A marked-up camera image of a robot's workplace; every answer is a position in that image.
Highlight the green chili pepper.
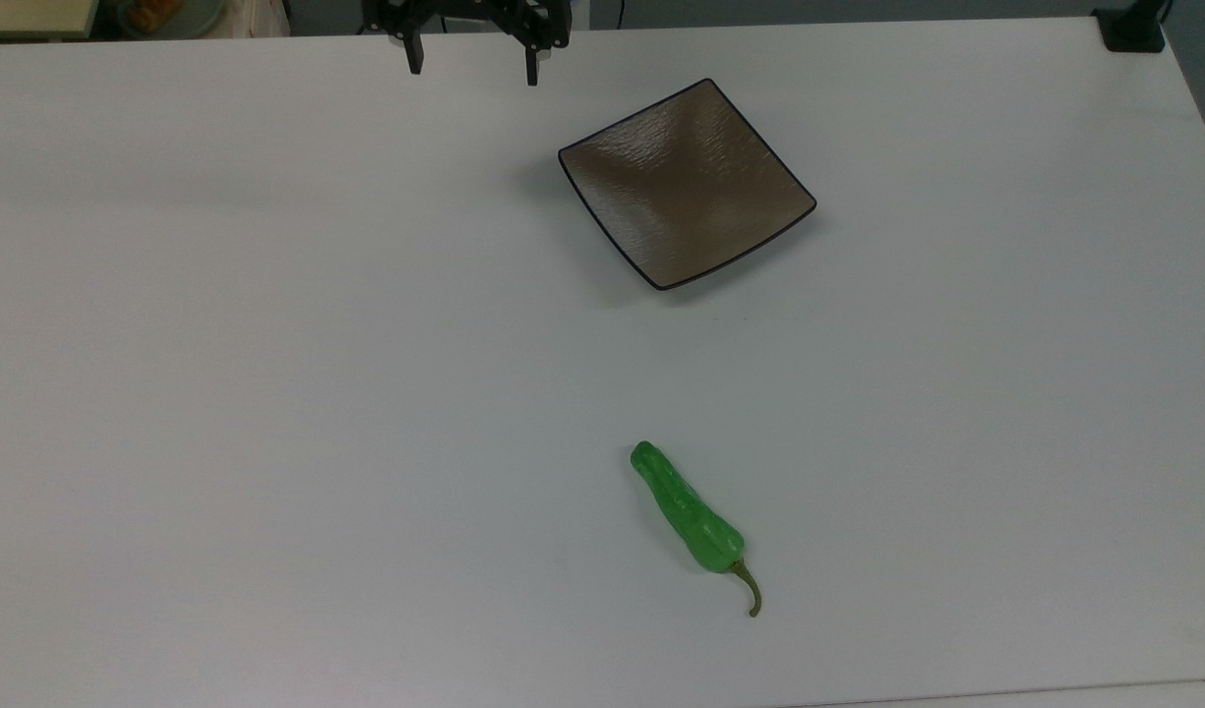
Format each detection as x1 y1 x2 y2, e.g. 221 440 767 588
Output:
630 440 763 619

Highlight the black clamp mount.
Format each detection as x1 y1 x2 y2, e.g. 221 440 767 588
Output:
1092 0 1174 54

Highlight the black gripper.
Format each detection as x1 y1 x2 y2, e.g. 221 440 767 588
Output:
361 0 572 88

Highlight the white cloth bundle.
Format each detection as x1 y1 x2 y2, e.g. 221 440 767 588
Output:
226 0 291 38

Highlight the square brown ceramic plate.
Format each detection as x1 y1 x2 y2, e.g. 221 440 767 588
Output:
558 78 818 292

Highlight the wooden shelf board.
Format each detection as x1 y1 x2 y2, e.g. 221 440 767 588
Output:
0 0 100 42

